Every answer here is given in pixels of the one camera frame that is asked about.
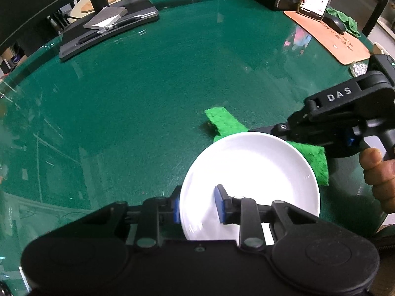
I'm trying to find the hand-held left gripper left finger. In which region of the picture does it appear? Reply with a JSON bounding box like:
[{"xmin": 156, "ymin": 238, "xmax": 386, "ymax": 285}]
[{"xmin": 89, "ymin": 186, "xmax": 183, "ymax": 251}]

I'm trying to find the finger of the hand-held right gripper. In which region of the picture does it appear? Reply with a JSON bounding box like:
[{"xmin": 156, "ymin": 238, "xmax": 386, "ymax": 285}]
[{"xmin": 247, "ymin": 111, "xmax": 312, "ymax": 144}]

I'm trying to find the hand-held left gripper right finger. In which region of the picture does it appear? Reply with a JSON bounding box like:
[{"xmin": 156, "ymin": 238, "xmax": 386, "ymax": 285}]
[{"xmin": 215, "ymin": 184, "xmax": 321, "ymax": 252}]

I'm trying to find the white round plate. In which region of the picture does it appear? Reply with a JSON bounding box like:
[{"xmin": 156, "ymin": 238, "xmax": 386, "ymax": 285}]
[{"xmin": 179, "ymin": 132, "xmax": 321, "ymax": 241}]

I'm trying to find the bright green cleaning cloth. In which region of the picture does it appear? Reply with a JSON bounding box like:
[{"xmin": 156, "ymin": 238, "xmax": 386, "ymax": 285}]
[{"xmin": 205, "ymin": 107, "xmax": 329, "ymax": 186}]

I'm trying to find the person's right hand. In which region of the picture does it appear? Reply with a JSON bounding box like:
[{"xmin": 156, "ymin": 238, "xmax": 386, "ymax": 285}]
[{"xmin": 359, "ymin": 148, "xmax": 395, "ymax": 213}]

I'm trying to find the round patterned coaster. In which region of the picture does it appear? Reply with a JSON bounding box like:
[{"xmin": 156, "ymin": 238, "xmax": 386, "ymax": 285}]
[{"xmin": 350, "ymin": 63, "xmax": 368, "ymax": 77}]

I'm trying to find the brown leather mouse pad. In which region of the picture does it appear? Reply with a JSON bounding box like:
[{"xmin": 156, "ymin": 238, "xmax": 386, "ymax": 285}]
[{"xmin": 283, "ymin": 10, "xmax": 371, "ymax": 65}]

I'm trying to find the black computer mouse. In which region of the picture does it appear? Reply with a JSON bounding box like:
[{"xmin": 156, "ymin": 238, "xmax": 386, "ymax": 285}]
[{"xmin": 322, "ymin": 15, "xmax": 345, "ymax": 34}]

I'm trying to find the dark green cloth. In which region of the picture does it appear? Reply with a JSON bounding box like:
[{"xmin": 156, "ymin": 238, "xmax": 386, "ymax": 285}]
[{"xmin": 327, "ymin": 9, "xmax": 361, "ymax": 37}]

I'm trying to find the black flat tray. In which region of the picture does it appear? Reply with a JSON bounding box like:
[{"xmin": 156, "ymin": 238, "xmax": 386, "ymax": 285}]
[{"xmin": 59, "ymin": 0, "xmax": 160, "ymax": 61}]

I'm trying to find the black pen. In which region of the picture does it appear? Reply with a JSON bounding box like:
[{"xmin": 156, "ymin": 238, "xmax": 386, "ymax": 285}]
[{"xmin": 77, "ymin": 14, "xmax": 146, "ymax": 45}]

